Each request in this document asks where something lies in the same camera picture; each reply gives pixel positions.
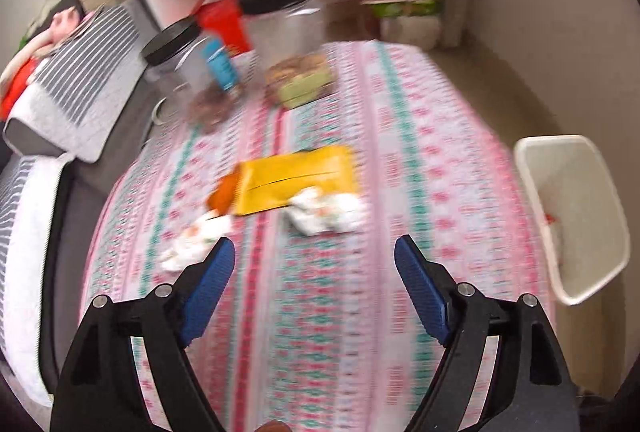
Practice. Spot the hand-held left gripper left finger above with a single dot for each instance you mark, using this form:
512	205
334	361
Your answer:
210	287

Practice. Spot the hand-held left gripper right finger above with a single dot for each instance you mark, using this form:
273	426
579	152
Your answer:
420	287

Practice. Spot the white wrapper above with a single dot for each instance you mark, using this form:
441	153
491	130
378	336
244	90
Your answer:
197	239
325	209

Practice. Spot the orange packet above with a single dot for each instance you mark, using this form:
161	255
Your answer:
222	194

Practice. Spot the yellow packet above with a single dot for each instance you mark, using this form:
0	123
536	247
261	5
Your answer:
300	177

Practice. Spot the white plastic bin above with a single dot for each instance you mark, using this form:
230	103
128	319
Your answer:
590	192

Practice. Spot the person's left hand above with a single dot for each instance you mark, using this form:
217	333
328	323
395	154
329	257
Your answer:
272	427

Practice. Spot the patterned pink tablecloth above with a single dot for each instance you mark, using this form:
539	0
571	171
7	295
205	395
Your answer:
350	312

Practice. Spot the grey sofa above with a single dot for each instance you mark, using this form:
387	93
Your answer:
90	192

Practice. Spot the striped grey seat blanket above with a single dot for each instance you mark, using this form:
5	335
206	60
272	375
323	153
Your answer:
25	262

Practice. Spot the clear jar with blue label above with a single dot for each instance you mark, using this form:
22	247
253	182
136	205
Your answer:
190	77

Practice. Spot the striped grey armrest blanket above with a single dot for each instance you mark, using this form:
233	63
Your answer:
85	82

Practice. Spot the clear jar with nuts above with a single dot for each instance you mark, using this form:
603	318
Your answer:
295	42

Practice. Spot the red cardboard box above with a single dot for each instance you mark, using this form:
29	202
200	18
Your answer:
225	24

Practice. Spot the red pillow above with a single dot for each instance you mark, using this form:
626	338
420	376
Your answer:
15	89

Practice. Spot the green pack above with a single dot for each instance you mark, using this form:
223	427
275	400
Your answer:
407	8

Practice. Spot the white pillow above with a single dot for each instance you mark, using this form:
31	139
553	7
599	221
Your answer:
35	52

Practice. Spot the pink pig plush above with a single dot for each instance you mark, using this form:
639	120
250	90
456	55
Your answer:
67	23

